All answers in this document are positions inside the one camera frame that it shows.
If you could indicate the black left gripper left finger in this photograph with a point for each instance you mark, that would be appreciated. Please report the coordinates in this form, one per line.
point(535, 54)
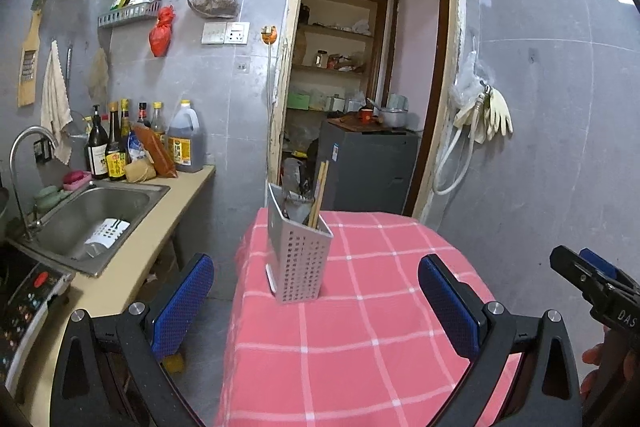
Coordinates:
point(110, 369)

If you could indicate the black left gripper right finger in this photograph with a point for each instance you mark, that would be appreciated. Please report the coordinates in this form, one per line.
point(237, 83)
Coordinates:
point(544, 390)

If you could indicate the grey perforated utensil holder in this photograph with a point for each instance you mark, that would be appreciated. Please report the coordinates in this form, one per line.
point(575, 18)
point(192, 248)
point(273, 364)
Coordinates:
point(297, 254)

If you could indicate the wooden chopstick purple band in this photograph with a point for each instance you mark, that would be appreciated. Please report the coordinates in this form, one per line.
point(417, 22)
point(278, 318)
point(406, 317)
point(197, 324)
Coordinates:
point(322, 191)

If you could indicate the plain wooden chopstick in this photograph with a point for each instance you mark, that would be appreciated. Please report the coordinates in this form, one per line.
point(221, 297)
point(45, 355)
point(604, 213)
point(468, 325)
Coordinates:
point(312, 218)

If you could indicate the steel kitchen knife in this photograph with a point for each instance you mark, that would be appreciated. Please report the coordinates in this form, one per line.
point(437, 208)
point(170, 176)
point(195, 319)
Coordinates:
point(291, 179)

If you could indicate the beige kitchen counter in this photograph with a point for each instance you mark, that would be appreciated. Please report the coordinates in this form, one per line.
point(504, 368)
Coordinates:
point(111, 291)

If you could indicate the pink checked tablecloth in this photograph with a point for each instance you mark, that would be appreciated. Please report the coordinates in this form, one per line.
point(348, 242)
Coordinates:
point(368, 351)

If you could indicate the stainless steel sink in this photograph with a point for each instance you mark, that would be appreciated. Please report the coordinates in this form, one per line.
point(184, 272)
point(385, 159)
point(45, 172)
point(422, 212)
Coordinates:
point(59, 235)

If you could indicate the white utensil holder in sink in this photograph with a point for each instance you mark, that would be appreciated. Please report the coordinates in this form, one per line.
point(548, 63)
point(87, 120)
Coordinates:
point(104, 236)

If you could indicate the steel sink faucet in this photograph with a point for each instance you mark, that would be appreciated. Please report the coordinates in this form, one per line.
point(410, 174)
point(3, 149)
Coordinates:
point(23, 174)

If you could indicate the dark grey cabinet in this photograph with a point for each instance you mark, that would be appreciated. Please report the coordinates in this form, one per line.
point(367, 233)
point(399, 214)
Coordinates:
point(368, 171)

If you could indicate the cream rubber gloves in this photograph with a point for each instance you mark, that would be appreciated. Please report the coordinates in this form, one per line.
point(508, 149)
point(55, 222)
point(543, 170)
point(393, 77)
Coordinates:
point(487, 114)

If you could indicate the steel pot on cabinet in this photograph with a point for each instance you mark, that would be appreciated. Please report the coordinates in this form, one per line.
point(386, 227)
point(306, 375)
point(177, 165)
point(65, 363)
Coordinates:
point(391, 118)

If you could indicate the dark sauce bottle yellow label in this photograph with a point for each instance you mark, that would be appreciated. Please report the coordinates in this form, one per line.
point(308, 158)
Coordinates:
point(115, 152)

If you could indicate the red cup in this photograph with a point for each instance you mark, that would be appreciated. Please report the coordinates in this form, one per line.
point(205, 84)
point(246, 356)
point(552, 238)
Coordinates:
point(365, 115)

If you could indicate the large soy sauce jug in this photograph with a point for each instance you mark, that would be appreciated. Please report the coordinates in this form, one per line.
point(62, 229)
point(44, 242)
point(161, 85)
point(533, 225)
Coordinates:
point(186, 139)

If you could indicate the hanging beige towel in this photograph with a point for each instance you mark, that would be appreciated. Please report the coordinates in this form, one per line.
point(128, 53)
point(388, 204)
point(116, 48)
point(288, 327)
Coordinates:
point(55, 113)

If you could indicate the wooden grater board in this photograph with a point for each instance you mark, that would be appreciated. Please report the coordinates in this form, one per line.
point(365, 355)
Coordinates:
point(26, 86)

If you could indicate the red plastic bag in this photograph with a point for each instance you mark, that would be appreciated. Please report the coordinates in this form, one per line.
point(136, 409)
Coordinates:
point(160, 34)

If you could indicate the orange wall hook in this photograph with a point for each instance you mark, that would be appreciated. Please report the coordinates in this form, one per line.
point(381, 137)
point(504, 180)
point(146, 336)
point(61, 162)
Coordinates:
point(269, 34)

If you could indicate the white wall switch plate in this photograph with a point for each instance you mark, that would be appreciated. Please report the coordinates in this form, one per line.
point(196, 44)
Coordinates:
point(225, 33)

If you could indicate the grey wall shelf rack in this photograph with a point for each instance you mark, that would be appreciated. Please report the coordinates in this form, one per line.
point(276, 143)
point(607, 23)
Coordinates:
point(129, 14)

